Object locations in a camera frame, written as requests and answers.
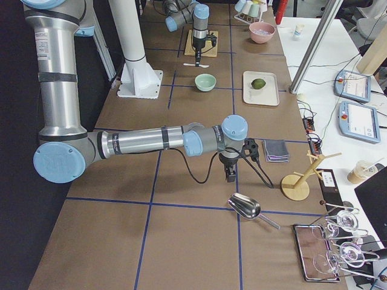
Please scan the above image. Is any upper glass on rack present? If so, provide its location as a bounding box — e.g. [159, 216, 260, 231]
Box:
[325, 210, 359, 239]

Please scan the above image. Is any light green bowl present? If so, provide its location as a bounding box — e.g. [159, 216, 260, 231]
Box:
[195, 74, 216, 92]

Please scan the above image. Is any black laptop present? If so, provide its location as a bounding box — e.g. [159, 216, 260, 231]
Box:
[354, 168, 386, 244]

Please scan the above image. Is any pink bowl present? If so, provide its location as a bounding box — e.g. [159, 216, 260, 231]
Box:
[249, 21, 276, 44]

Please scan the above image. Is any glass on rack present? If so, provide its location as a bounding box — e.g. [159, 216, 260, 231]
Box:
[313, 242, 365, 276]
[325, 210, 359, 239]

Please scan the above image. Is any blue tablet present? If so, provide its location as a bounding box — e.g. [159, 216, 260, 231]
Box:
[338, 101, 381, 144]
[334, 70, 371, 103]

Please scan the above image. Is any black power strip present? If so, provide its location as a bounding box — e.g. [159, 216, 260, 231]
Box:
[302, 117, 322, 156]

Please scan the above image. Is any clear ice cubes pile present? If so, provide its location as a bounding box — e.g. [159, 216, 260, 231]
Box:
[253, 29, 271, 36]

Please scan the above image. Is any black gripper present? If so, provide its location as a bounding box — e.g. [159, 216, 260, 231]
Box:
[219, 151, 239, 182]
[192, 29, 206, 67]

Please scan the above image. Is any black framed box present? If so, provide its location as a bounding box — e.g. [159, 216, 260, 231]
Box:
[293, 224, 340, 283]

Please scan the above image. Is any grey folded cloth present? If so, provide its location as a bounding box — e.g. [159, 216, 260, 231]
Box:
[262, 139, 290, 163]

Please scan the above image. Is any white wire cup rack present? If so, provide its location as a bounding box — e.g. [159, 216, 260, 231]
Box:
[234, 0, 268, 24]

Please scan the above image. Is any iced coffee cup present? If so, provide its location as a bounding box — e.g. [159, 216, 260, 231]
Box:
[347, 160, 385, 184]

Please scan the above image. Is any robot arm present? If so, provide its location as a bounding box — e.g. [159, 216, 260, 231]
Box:
[162, 1, 213, 68]
[24, 1, 248, 183]

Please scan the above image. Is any wooden round stand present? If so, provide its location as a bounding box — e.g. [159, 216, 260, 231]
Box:
[281, 151, 342, 201]

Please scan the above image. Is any far blue tablet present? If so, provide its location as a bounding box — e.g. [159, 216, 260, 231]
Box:
[334, 70, 371, 103]

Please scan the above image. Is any white plastic spoon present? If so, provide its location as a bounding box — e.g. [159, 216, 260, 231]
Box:
[183, 63, 209, 68]

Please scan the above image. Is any green avocado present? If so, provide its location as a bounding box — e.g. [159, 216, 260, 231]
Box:
[251, 79, 266, 90]

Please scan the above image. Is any cream cup on desk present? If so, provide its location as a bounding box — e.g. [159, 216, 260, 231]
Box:
[293, 24, 305, 40]

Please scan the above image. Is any white camera pole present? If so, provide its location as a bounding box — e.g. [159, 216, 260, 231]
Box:
[109, 0, 163, 99]

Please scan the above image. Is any grey aluminium post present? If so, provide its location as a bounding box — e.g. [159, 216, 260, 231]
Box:
[289, 0, 343, 94]

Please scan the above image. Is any lower glass on rack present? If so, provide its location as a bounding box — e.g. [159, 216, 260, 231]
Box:
[313, 242, 365, 276]

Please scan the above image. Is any cream rabbit tray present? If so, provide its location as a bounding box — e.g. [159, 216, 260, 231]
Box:
[242, 71, 280, 106]

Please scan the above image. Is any bamboo cutting board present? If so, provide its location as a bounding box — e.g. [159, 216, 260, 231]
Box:
[184, 29, 218, 57]

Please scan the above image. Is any near blue tablet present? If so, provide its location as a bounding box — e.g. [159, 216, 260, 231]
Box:
[338, 101, 381, 144]

